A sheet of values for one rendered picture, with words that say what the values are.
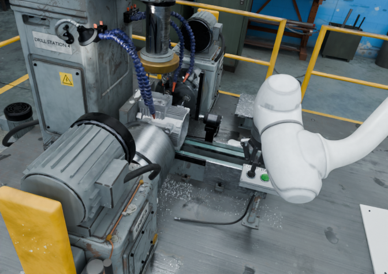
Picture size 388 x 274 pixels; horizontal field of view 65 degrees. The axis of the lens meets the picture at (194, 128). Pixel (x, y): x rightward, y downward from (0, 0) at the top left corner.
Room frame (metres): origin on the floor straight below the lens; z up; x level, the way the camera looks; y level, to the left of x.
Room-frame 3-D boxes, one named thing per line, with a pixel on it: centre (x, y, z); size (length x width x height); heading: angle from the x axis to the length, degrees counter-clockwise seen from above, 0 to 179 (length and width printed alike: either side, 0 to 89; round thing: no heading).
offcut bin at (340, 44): (5.32, -2.32, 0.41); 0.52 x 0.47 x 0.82; 78
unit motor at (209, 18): (1.76, -0.01, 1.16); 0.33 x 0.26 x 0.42; 169
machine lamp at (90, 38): (0.96, 0.41, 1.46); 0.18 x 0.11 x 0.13; 79
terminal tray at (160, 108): (1.15, 0.18, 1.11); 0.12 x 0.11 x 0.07; 79
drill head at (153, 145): (0.80, 0.21, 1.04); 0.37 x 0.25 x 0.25; 169
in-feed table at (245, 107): (1.59, -0.36, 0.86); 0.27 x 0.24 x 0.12; 169
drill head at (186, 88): (1.47, 0.08, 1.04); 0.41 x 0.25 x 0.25; 169
